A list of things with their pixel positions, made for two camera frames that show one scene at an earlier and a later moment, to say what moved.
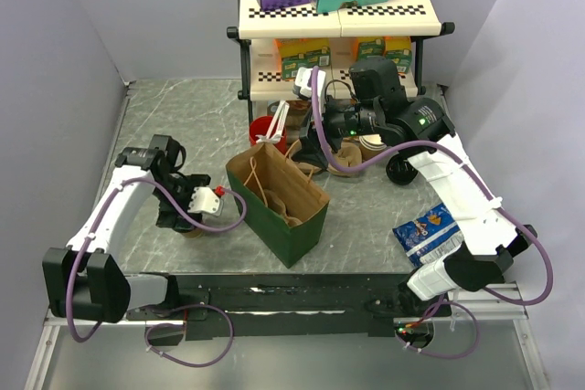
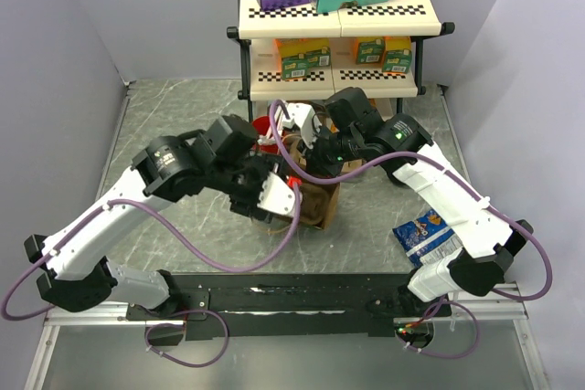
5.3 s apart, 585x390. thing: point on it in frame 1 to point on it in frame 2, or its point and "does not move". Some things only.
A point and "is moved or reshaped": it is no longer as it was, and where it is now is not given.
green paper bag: [281, 199] is moved or reshaped
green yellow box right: [397, 48] does not move
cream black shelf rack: [275, 43] does not move
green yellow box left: [304, 53] does not move
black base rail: [288, 306] does not move
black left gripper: [168, 216] to [264, 163]
